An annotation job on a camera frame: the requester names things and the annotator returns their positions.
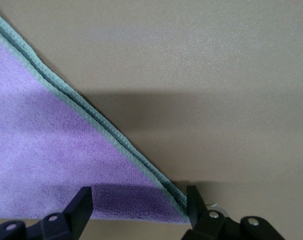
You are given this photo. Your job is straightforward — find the brown table cover mat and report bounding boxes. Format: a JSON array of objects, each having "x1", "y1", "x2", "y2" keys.
[{"x1": 0, "y1": 0, "x2": 303, "y2": 240}]

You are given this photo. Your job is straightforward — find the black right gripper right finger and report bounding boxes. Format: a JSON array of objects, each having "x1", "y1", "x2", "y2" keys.
[{"x1": 182, "y1": 184, "x2": 288, "y2": 240}]

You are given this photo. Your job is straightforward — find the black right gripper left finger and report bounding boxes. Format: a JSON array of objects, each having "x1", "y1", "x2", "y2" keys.
[{"x1": 0, "y1": 185, "x2": 94, "y2": 240}]

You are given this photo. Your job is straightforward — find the purple microfibre towel grey edge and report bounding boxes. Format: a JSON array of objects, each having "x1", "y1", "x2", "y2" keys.
[{"x1": 0, "y1": 8, "x2": 193, "y2": 225}]

